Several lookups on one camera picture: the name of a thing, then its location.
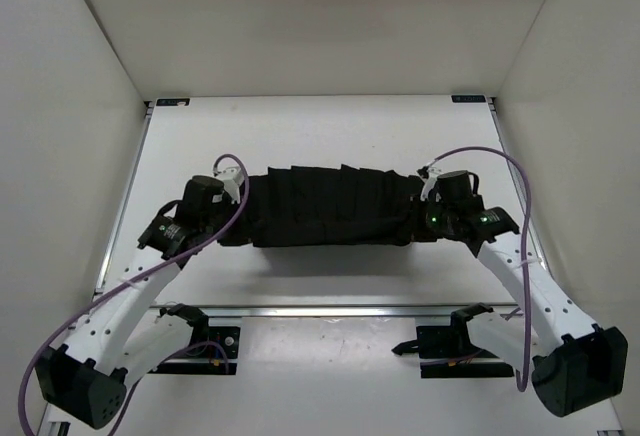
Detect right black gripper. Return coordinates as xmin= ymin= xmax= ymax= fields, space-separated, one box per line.
xmin=397 ymin=195 xmax=457 ymax=244

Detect black skirt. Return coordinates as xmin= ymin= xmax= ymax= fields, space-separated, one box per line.
xmin=219 ymin=165 xmax=423 ymax=248

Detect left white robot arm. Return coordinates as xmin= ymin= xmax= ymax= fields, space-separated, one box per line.
xmin=34 ymin=167 xmax=247 ymax=430

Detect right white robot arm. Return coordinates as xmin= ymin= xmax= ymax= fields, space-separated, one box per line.
xmin=417 ymin=168 xmax=628 ymax=417

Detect right blue label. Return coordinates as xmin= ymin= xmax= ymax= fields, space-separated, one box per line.
xmin=451 ymin=94 xmax=486 ymax=104

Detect blue label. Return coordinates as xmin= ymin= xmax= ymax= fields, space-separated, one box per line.
xmin=155 ymin=98 xmax=190 ymax=107
xmin=451 ymin=94 xmax=486 ymax=104

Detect left blue label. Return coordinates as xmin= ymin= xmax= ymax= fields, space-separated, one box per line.
xmin=155 ymin=98 xmax=190 ymax=107

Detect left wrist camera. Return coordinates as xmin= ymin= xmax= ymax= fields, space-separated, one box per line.
xmin=213 ymin=166 xmax=245 ymax=204

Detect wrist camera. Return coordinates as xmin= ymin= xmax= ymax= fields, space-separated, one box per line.
xmin=213 ymin=166 xmax=245 ymax=204
xmin=417 ymin=166 xmax=442 ymax=201

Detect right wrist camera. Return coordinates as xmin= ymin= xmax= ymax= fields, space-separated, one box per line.
xmin=417 ymin=166 xmax=442 ymax=201

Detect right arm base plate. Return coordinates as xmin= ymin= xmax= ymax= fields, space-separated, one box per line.
xmin=391 ymin=324 xmax=514 ymax=379

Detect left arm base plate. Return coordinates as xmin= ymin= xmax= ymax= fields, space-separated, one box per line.
xmin=151 ymin=318 xmax=241 ymax=376

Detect aluminium rail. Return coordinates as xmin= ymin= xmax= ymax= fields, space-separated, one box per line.
xmin=200 ymin=304 xmax=462 ymax=318

